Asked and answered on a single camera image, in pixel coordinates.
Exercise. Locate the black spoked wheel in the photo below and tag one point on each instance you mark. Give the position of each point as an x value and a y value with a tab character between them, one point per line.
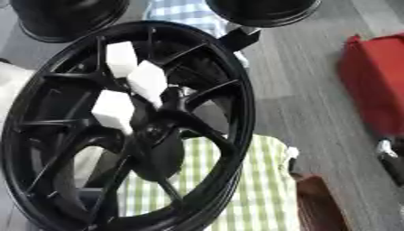
221	81

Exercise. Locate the black round wheel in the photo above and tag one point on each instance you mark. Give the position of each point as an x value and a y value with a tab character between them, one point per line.
263	12
63	18

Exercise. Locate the brown wooden chair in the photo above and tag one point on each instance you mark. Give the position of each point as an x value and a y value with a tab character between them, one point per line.
318	204

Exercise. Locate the red bag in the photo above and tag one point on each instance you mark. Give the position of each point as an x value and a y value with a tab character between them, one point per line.
376	81

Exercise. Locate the black and white shoe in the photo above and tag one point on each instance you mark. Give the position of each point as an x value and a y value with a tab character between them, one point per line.
392	159

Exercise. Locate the black stand bracket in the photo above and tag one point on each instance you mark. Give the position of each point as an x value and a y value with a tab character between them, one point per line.
241	38

